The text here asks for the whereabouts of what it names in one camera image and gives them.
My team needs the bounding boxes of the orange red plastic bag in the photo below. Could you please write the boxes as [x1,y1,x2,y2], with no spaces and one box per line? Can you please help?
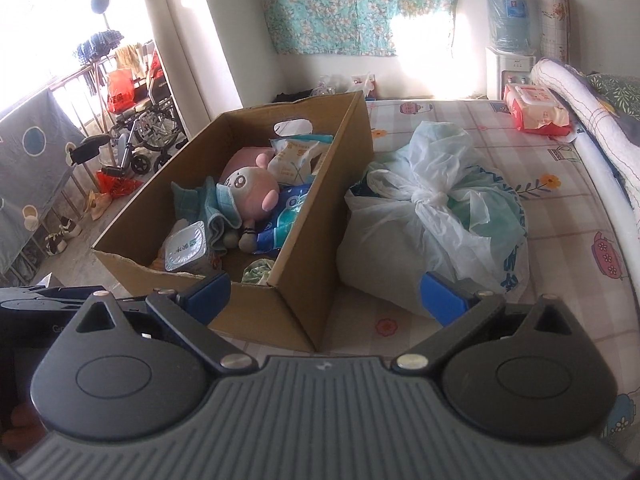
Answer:
[107,67,136,115]

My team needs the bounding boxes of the green leaf print pillow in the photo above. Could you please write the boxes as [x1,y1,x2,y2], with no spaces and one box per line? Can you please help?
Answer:
[586,72,640,111]

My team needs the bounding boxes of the cardboard box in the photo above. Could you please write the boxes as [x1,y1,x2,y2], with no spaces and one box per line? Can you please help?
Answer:
[92,91,375,353]

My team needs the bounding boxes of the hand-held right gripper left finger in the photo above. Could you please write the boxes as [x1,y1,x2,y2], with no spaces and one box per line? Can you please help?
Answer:
[75,271,253,375]

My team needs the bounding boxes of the person's left hand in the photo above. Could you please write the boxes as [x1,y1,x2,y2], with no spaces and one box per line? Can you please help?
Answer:
[0,402,46,461]

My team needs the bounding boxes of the white water dispenser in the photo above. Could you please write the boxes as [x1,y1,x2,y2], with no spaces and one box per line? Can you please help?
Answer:
[486,46,538,101]

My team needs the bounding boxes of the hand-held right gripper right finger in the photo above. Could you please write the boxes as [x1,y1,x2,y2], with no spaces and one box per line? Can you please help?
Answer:
[392,271,573,375]

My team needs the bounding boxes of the grey sheet with circles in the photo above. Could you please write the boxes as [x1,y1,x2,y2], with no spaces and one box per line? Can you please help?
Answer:
[0,91,86,273]

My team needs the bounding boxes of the wheelchair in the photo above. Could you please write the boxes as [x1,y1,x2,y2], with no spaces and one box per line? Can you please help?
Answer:
[107,80,188,176]

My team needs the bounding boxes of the pink white plush toy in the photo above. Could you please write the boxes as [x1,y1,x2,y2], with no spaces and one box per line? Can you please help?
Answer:
[217,147,281,253]

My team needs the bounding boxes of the blue wet wipes pack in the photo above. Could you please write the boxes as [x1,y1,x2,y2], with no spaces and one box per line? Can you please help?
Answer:
[254,183,313,256]

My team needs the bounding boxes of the teal checked cloth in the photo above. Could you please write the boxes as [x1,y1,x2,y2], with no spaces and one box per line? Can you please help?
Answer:
[171,176,247,257]

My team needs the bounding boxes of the teal floral curtain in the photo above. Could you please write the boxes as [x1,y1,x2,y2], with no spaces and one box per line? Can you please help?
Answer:
[258,0,473,57]

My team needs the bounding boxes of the blue plaid garment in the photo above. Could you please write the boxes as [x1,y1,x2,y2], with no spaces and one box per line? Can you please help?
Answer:
[75,30,124,61]

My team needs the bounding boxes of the green patterned cloth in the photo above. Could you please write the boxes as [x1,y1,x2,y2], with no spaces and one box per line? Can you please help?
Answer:
[242,257,276,286]

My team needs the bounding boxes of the metal railing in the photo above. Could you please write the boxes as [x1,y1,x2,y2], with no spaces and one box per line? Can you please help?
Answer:
[0,57,118,281]

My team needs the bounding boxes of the white cotton swab packet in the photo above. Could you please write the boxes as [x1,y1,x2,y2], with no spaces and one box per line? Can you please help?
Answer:
[266,137,321,185]

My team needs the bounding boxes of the blue water jug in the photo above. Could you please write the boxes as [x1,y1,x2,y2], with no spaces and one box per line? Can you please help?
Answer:
[485,0,531,53]

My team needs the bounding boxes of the white folded blanket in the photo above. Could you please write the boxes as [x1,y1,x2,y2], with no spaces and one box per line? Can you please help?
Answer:
[530,57,640,241]

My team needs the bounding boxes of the red white wet wipes pack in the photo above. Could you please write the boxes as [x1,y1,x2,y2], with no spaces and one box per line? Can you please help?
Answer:
[502,82,572,137]

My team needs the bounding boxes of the white cup silver foil lid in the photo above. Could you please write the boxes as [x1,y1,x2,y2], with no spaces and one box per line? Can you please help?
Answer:
[161,220,208,273]

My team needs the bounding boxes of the tan slippers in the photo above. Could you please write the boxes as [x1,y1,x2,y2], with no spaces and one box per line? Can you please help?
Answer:
[87,191,114,221]

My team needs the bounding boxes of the crumpled white plastic bag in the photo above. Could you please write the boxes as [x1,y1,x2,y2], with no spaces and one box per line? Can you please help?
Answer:
[312,72,376,99]

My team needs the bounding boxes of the rolled floral mat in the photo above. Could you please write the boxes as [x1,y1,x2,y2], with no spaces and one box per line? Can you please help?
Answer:
[537,0,571,63]

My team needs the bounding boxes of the yellow towel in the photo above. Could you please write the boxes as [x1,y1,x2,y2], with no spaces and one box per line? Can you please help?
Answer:
[115,45,144,79]

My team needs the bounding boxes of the knotted white plastic bag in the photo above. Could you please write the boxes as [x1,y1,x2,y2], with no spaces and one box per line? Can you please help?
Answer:
[336,120,530,318]

